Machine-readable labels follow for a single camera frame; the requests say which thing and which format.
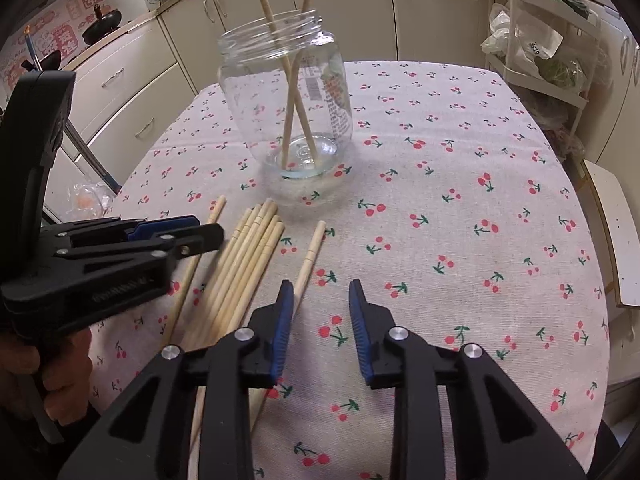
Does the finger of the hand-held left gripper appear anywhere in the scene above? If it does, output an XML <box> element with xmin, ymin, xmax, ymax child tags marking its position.
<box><xmin>42</xmin><ymin>215</ymin><xmax>201</xmax><ymax>248</ymax></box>
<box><xmin>55</xmin><ymin>222</ymin><xmax>225</xmax><ymax>273</ymax></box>

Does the clear crumpled plastic bag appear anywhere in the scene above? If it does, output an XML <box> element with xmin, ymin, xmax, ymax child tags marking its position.
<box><xmin>67</xmin><ymin>182</ymin><xmax>116</xmax><ymax>216</ymax></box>

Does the pink wall sticker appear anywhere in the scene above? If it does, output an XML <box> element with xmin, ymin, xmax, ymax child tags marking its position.
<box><xmin>0</xmin><ymin>0</ymin><xmax>103</xmax><ymax>96</ymax></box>

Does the cream drawer cabinet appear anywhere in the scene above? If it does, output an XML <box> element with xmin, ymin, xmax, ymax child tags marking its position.
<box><xmin>42</xmin><ymin>12</ymin><xmax>201</xmax><ymax>196</ymax></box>

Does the white plastic bag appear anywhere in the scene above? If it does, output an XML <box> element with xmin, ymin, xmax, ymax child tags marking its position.
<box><xmin>481</xmin><ymin>2</ymin><xmax>566</xmax><ymax>81</ymax></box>

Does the person's left hand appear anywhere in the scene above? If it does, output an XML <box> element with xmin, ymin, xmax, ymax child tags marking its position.
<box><xmin>0</xmin><ymin>327</ymin><xmax>93</xmax><ymax>413</ymax></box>

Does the cream side base cabinet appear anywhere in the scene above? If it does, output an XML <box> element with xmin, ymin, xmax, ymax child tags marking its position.
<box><xmin>580</xmin><ymin>0</ymin><xmax>640</xmax><ymax>166</ymax></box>

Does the bundle of wooden chopsticks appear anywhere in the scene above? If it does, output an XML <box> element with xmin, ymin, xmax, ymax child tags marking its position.
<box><xmin>177</xmin><ymin>198</ymin><xmax>286</xmax><ymax>453</ymax></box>

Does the black wok with handle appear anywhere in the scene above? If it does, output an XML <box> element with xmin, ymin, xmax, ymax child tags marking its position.
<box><xmin>81</xmin><ymin>4</ymin><xmax>123</xmax><ymax>45</ymax></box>

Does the clear glass jar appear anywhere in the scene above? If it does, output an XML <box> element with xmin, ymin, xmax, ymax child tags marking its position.
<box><xmin>216</xmin><ymin>8</ymin><xmax>354</xmax><ymax>179</ymax></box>

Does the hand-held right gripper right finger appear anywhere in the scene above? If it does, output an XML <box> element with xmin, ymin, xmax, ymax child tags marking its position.
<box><xmin>348</xmin><ymin>279</ymin><xmax>588</xmax><ymax>480</ymax></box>

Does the metal mop pole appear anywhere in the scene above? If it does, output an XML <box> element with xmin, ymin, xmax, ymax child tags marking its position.
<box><xmin>22</xmin><ymin>25</ymin><xmax>122</xmax><ymax>195</ymax></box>

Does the black frying pan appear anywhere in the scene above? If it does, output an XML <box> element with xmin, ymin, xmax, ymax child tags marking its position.
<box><xmin>22</xmin><ymin>50</ymin><xmax>63</xmax><ymax>72</ymax></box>

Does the cream sink base cabinet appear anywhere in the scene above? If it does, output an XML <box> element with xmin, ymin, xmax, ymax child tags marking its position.
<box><xmin>157</xmin><ymin>0</ymin><xmax>493</xmax><ymax>93</ymax></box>

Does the bag of green vegetables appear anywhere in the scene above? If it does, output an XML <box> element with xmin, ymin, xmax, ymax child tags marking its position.
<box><xmin>537</xmin><ymin>55</ymin><xmax>588</xmax><ymax>93</ymax></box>

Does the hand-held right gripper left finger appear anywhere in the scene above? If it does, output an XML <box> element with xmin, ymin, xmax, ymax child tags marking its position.
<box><xmin>57</xmin><ymin>280</ymin><xmax>296</xmax><ymax>480</ymax></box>

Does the white trolley cart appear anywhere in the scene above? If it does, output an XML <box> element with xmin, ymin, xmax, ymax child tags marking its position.
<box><xmin>482</xmin><ymin>0</ymin><xmax>603</xmax><ymax>156</ymax></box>

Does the cherry print tablecloth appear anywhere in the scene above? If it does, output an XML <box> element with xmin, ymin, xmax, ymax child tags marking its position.
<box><xmin>87</xmin><ymin>60</ymin><xmax>613</xmax><ymax>480</ymax></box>

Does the white wooden stool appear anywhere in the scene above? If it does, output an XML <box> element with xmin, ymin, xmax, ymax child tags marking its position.
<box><xmin>582</xmin><ymin>159</ymin><xmax>640</xmax><ymax>308</ymax></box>

